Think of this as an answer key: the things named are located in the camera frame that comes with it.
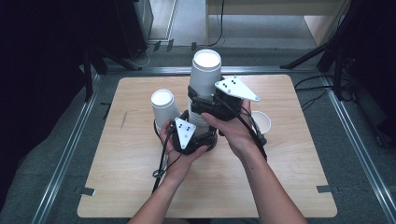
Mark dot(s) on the black tripod stand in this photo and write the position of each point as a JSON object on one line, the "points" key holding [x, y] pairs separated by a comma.
{"points": [[330, 46]]}

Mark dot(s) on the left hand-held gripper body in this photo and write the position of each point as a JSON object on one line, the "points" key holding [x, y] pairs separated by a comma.
{"points": [[185, 132]]}

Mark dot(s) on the white paper cup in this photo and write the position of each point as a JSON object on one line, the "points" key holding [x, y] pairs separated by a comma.
{"points": [[263, 123], [204, 77]]}

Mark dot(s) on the light wooden furniture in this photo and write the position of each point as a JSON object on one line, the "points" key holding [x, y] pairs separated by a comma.
{"points": [[317, 21]]}

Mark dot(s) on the black metal stand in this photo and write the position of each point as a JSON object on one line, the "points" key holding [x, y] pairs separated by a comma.
{"points": [[88, 74]]}

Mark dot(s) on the grey tape piece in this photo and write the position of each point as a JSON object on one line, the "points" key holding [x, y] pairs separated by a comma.
{"points": [[324, 188], [87, 191]]}

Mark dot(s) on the aluminium frame rail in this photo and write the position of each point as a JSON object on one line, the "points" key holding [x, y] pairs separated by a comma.
{"points": [[358, 146], [67, 155], [264, 69]]}

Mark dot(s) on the black cabinet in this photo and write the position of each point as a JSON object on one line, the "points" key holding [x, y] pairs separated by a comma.
{"points": [[132, 25]]}

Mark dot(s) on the person's left hand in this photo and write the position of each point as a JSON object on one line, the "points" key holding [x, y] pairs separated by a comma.
{"points": [[180, 165]]}

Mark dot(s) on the short stack of white cups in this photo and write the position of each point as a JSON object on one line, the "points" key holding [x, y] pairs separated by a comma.
{"points": [[165, 112]]}

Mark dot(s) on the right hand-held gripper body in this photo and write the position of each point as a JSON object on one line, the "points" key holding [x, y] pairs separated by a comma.
{"points": [[236, 88]]}

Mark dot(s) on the person's right hand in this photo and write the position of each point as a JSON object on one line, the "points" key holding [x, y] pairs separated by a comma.
{"points": [[233, 133]]}

